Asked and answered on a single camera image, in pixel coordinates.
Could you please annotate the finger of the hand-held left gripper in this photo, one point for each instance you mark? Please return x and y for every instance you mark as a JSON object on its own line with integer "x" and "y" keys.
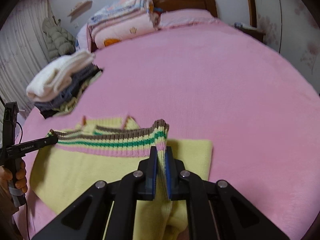
{"x": 48, "y": 141}

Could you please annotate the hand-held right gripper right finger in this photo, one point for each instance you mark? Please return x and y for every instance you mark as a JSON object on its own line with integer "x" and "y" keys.
{"x": 168, "y": 165}

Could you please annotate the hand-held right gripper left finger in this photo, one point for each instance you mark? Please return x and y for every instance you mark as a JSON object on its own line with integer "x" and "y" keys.
{"x": 153, "y": 160}

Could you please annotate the yellow striped knit cardigan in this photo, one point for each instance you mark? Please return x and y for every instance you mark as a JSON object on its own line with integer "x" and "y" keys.
{"x": 87, "y": 170}

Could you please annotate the person's left forearm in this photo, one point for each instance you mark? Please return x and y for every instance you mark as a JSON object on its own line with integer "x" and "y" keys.
{"x": 5, "y": 217}

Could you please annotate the person's left hand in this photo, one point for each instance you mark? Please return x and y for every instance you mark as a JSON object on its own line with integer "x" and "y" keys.
{"x": 22, "y": 177}

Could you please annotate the folded black garment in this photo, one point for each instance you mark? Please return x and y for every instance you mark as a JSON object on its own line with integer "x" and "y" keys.
{"x": 48, "y": 113}

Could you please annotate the folded light green garment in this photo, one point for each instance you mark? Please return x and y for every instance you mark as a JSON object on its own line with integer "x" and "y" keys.
{"x": 72, "y": 102}

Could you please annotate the folded grey pants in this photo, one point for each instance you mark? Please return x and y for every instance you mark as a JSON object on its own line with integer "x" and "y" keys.
{"x": 62, "y": 97}

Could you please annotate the folded white fleece garment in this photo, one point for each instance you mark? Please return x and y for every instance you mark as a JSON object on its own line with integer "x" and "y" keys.
{"x": 57, "y": 77}

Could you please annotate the white curtain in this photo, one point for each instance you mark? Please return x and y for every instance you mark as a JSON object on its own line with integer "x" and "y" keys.
{"x": 20, "y": 50}

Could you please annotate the bed with pink sheet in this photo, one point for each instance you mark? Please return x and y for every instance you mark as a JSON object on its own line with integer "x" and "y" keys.
{"x": 212, "y": 92}

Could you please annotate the khaki padded jacket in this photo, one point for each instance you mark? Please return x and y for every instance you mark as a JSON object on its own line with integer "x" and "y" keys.
{"x": 58, "y": 41}

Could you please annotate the white cushion with blue print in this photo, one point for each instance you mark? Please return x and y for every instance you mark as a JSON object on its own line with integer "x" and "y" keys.
{"x": 81, "y": 40}

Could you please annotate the folded pink quilt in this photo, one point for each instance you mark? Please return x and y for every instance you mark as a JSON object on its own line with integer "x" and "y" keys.
{"x": 125, "y": 31}

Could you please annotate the pink pillow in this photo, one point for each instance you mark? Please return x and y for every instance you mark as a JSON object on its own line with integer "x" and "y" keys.
{"x": 187, "y": 18}

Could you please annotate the folded patterned quilt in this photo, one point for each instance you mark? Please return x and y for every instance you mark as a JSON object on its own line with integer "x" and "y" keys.
{"x": 120, "y": 10}

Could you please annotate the small blue box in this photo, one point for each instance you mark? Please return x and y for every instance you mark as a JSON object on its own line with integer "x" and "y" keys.
{"x": 238, "y": 25}

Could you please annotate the brown wooden nightstand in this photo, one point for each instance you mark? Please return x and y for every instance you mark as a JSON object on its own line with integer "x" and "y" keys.
{"x": 252, "y": 32}

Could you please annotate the brown wooden headboard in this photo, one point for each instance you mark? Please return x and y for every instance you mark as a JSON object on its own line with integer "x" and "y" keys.
{"x": 195, "y": 1}

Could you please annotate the floral wardrobe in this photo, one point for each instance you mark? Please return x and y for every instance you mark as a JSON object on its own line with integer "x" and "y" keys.
{"x": 287, "y": 17}

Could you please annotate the small wooden wall shelf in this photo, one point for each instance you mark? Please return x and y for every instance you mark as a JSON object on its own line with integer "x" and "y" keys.
{"x": 80, "y": 8}

